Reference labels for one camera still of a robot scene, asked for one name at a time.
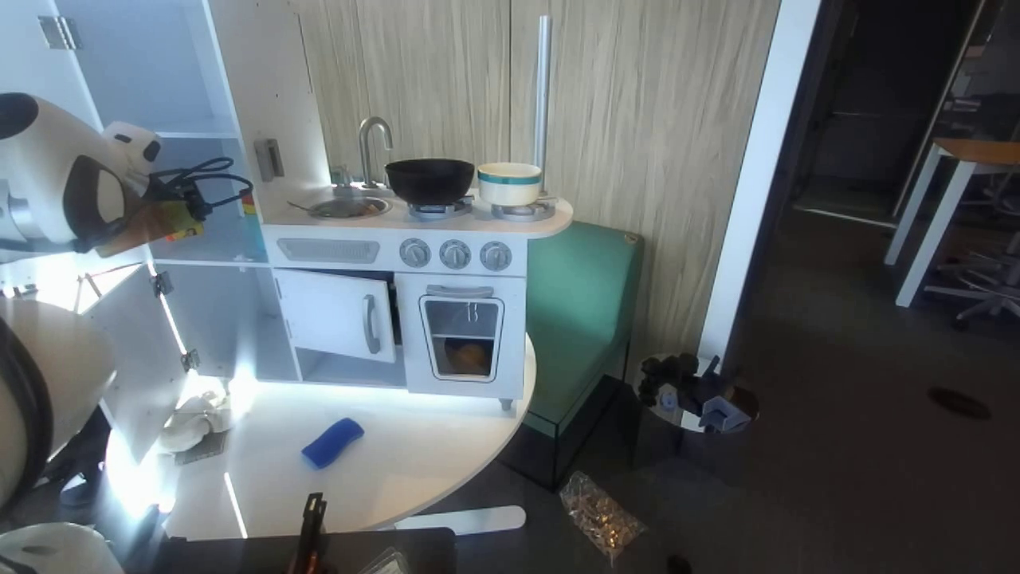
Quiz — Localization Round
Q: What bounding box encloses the toy oven door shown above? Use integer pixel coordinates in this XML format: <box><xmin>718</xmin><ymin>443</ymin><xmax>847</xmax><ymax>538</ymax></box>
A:
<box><xmin>418</xmin><ymin>295</ymin><xmax>506</xmax><ymax>384</ymax></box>

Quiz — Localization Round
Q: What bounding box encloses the small white cabinet door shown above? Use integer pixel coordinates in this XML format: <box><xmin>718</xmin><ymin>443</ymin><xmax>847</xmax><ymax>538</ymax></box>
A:
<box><xmin>273</xmin><ymin>269</ymin><xmax>398</xmax><ymax>365</ymax></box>

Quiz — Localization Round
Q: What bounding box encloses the tall white cabinet door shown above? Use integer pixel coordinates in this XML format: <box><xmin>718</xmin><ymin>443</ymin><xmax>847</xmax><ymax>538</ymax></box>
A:
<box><xmin>78</xmin><ymin>263</ymin><xmax>202</xmax><ymax>466</ymax></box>

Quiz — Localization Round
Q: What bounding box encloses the white cabinet door with hinge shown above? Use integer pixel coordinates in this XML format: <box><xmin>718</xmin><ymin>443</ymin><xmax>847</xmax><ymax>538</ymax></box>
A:
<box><xmin>0</xmin><ymin>0</ymin><xmax>106</xmax><ymax>132</ymax></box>

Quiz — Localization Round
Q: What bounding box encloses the white toy kitchen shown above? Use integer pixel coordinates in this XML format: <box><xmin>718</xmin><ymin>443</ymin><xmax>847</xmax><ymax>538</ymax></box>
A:
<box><xmin>0</xmin><ymin>0</ymin><xmax>575</xmax><ymax>466</ymax></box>

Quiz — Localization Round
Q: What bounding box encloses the teal upholstered bench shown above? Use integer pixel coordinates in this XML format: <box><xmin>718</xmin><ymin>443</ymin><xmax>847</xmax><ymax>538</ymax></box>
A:
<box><xmin>497</xmin><ymin>220</ymin><xmax>645</xmax><ymax>492</ymax></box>

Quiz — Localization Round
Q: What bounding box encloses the toy stove burner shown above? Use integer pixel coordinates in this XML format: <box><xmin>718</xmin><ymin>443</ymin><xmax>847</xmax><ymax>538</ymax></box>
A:
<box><xmin>491</xmin><ymin>199</ymin><xmax>557</xmax><ymax>223</ymax></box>
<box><xmin>408</xmin><ymin>199</ymin><xmax>476</xmax><ymax>222</ymax></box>

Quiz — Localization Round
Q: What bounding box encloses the orange toy food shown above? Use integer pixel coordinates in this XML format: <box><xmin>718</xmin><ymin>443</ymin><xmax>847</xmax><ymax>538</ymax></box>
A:
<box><xmin>444</xmin><ymin>341</ymin><xmax>492</xmax><ymax>376</ymax></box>

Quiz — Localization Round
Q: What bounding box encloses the white bowl with teal stripe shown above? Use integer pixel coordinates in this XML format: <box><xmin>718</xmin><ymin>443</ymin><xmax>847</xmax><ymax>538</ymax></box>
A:
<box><xmin>477</xmin><ymin>162</ymin><xmax>544</xmax><ymax>207</ymax></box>

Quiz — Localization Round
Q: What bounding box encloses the black pot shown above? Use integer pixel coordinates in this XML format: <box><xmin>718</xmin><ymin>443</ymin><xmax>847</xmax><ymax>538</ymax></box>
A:
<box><xmin>384</xmin><ymin>158</ymin><xmax>477</xmax><ymax>207</ymax></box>

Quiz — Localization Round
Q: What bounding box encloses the silver toy sink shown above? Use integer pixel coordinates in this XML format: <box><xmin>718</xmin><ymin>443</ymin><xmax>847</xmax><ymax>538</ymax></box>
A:
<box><xmin>306</xmin><ymin>195</ymin><xmax>394</xmax><ymax>222</ymax></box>

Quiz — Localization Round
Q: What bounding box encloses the black bumpy toy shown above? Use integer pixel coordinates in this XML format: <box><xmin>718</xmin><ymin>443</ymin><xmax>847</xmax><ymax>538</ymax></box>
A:
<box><xmin>637</xmin><ymin>354</ymin><xmax>704</xmax><ymax>409</ymax></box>

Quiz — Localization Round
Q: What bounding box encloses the silver toy tap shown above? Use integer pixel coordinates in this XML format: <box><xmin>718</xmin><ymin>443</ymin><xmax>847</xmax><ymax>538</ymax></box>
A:
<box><xmin>356</xmin><ymin>116</ymin><xmax>395</xmax><ymax>191</ymax></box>

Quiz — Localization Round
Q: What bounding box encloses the silver vertical rod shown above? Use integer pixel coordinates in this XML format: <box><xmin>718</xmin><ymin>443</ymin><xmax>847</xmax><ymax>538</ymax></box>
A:
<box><xmin>532</xmin><ymin>14</ymin><xmax>554</xmax><ymax>175</ymax></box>

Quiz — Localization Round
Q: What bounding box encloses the round mirrored side table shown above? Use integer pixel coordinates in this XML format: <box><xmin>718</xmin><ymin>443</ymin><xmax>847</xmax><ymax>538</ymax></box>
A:
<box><xmin>637</xmin><ymin>353</ymin><xmax>760</xmax><ymax>436</ymax></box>

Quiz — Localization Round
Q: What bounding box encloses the blue sponge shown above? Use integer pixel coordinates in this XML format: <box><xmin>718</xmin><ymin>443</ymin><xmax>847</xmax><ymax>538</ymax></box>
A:
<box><xmin>300</xmin><ymin>417</ymin><xmax>366</xmax><ymax>470</ymax></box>

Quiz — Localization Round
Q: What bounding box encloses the clear bag of snacks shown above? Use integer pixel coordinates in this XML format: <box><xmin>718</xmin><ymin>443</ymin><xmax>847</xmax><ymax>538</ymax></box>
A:
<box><xmin>559</xmin><ymin>470</ymin><xmax>649</xmax><ymax>564</ymax></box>

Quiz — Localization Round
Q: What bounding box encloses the grey blue toy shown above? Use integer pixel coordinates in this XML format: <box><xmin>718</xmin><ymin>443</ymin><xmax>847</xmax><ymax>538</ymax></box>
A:
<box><xmin>700</xmin><ymin>394</ymin><xmax>751</xmax><ymax>434</ymax></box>

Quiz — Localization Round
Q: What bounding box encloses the black clamp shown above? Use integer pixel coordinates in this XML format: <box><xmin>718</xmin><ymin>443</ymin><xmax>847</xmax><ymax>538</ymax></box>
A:
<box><xmin>290</xmin><ymin>492</ymin><xmax>330</xmax><ymax>574</ymax></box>

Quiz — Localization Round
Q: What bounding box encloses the white cloth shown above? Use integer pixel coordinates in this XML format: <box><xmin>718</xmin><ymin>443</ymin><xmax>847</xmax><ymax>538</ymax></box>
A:
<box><xmin>158</xmin><ymin>389</ymin><xmax>233</xmax><ymax>455</ymax></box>

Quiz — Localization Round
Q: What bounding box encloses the grey mat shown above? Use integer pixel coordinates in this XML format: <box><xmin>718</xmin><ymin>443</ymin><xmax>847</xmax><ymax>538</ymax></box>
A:
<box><xmin>173</xmin><ymin>430</ymin><xmax>230</xmax><ymax>466</ymax></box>

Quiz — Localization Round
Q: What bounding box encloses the round floor socket cover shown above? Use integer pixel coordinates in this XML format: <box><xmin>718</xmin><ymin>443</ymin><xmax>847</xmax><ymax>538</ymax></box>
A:
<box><xmin>928</xmin><ymin>386</ymin><xmax>992</xmax><ymax>422</ymax></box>

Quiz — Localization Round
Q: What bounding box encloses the office chair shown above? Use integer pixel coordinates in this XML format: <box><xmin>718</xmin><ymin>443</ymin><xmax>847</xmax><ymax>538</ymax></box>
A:
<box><xmin>923</xmin><ymin>171</ymin><xmax>1020</xmax><ymax>329</ymax></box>

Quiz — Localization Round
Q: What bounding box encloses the white desk with wooden top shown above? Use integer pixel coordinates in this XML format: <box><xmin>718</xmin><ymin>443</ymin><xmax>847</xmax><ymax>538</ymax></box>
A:
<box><xmin>883</xmin><ymin>137</ymin><xmax>1020</xmax><ymax>309</ymax></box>

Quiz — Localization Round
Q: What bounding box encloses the grey cabinet door handle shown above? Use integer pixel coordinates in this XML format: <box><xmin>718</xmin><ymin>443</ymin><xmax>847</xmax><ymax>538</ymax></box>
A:
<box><xmin>363</xmin><ymin>293</ymin><xmax>384</xmax><ymax>356</ymax></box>

